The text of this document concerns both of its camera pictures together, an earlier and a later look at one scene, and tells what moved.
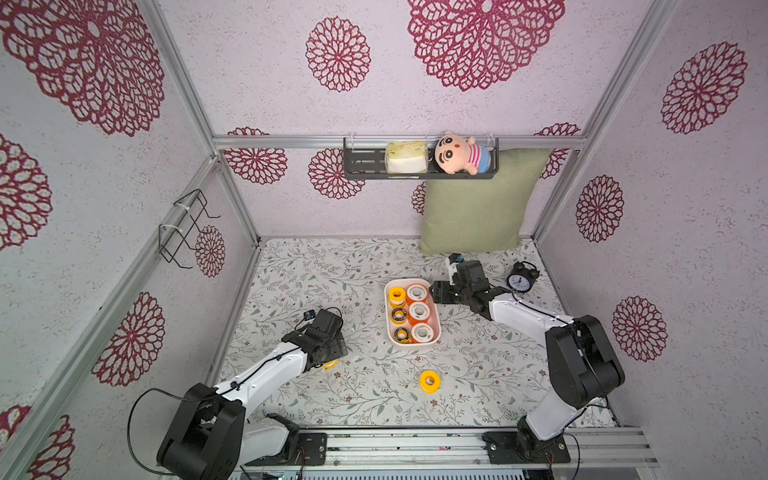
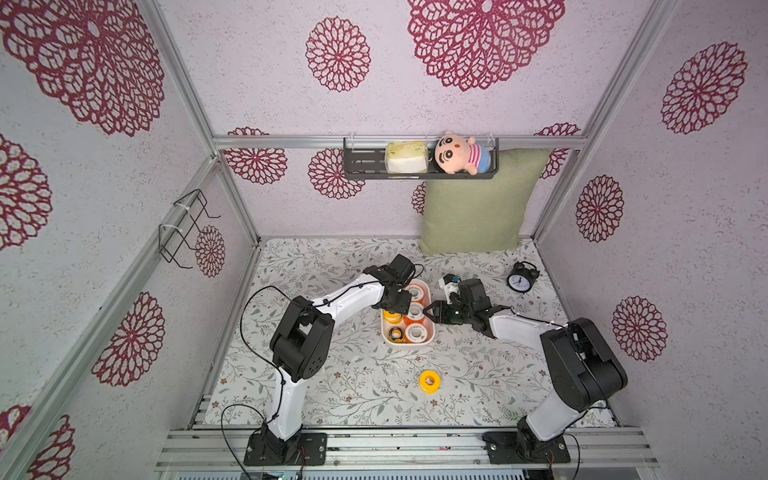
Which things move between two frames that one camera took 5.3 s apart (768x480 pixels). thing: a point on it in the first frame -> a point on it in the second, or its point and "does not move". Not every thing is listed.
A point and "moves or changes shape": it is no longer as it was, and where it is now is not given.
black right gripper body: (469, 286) -> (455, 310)
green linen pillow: (482, 214) does not move
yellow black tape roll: (401, 335) moves or changes shape
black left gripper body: (335, 348) -> (399, 305)
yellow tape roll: (429, 382) does not move
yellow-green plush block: (406, 157) does not move
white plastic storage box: (411, 316) does not move
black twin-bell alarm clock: (521, 276) does not move
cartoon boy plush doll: (454, 154) does not move
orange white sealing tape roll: (416, 292) does not move
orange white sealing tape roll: (422, 332) moves or changes shape
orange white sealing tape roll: (418, 311) does not move
